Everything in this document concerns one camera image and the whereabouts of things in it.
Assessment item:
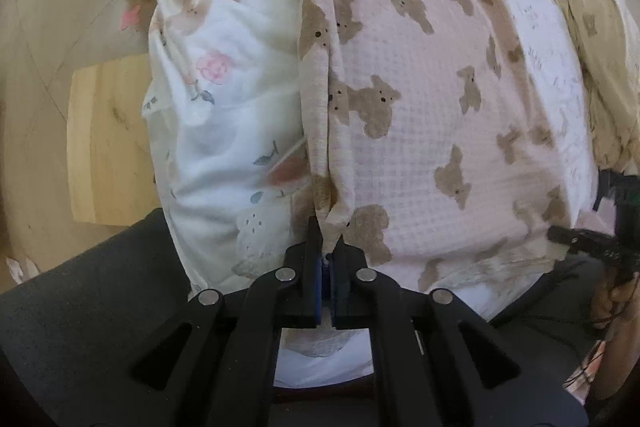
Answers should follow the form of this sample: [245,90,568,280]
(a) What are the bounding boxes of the white floral bed sheet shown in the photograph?
[140,0,601,388]

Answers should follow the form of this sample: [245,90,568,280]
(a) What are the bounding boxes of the person's right hand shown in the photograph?
[590,278,640,328]

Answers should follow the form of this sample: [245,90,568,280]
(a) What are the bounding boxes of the person's dark grey clothing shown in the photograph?
[0,207,301,427]

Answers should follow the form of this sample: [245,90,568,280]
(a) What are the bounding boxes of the cream bear print duvet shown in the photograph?
[510,0,640,172]

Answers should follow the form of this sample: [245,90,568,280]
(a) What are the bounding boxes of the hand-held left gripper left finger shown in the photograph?
[100,217,325,427]

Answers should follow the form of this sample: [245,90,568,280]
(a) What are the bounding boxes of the pink bear print pants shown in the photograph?
[297,0,601,293]

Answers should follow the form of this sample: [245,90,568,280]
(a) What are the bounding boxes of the black cable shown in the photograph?
[562,307,618,390]

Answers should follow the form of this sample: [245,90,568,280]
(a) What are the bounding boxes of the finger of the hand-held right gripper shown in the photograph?
[546,226,621,259]

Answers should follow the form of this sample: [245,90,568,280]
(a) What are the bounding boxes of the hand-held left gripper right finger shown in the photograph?
[331,237,591,427]

